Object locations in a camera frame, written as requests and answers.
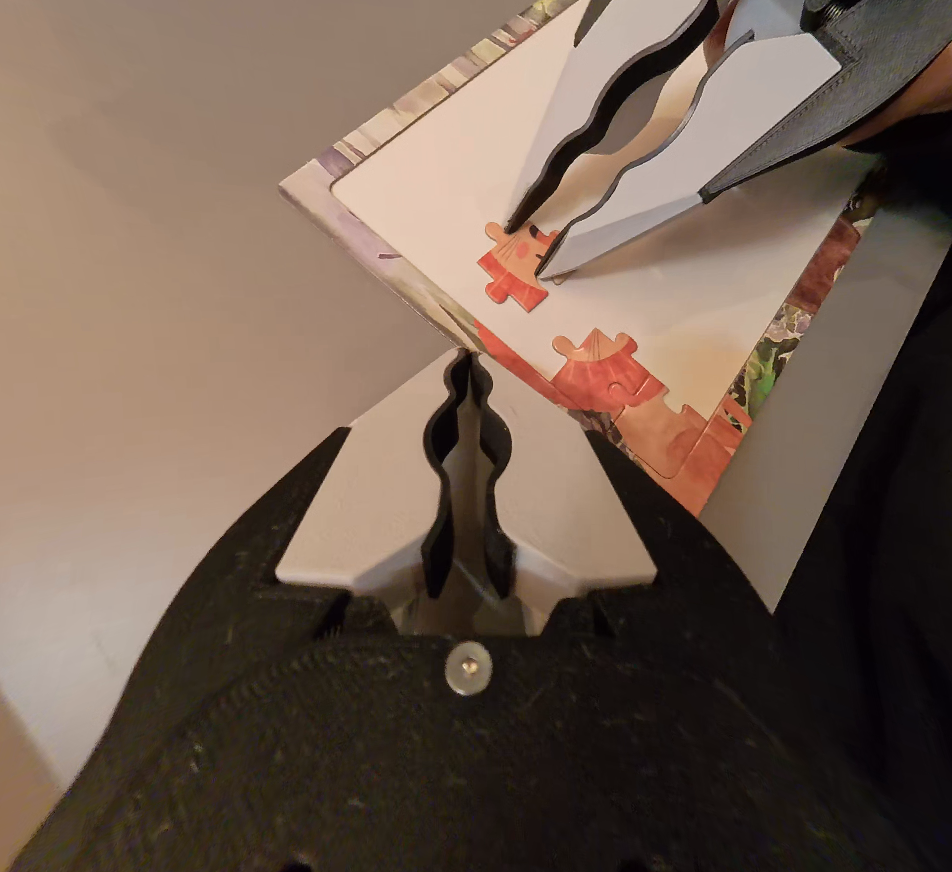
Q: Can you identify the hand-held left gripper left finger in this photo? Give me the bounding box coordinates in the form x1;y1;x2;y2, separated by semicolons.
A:
274;347;473;601

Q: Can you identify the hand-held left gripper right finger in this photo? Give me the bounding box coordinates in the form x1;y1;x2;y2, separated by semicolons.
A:
470;353;659;635

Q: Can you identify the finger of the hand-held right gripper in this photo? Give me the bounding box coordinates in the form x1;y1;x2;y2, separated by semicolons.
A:
535;30;864;281
506;0;722;237

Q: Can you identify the red fan-patterned jigsaw piece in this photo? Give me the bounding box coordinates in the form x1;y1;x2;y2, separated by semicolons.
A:
550;327;668;413

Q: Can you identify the jigsaw puzzle frame board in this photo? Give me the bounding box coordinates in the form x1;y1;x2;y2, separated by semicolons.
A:
279;0;886;521

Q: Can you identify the orange whiskered-face jigsaw piece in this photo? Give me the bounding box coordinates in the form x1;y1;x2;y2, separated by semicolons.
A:
476;221;568;312

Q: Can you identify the person's black clothing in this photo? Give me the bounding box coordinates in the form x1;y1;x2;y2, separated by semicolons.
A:
773;113;952;872

